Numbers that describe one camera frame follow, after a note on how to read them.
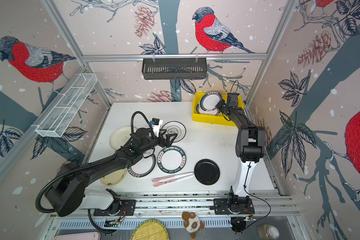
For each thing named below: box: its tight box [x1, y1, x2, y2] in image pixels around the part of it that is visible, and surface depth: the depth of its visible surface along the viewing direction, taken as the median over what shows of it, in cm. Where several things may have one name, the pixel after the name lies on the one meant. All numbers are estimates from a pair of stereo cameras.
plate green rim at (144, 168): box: [127, 153, 157, 178], surface depth 87 cm
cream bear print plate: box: [109, 125, 137, 150], surface depth 103 cm
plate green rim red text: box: [157, 145, 187, 174], surface depth 92 cm
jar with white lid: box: [256, 224, 280, 240], surface depth 62 cm
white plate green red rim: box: [199, 91, 223, 112], surface depth 111 cm
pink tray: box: [52, 232, 101, 240], surface depth 66 cm
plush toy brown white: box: [181, 211, 205, 239], surface depth 68 cm
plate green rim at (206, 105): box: [196, 97, 223, 116], surface depth 111 cm
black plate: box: [194, 158, 221, 186], surface depth 87 cm
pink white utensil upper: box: [152, 172, 194, 183], surface depth 84 cm
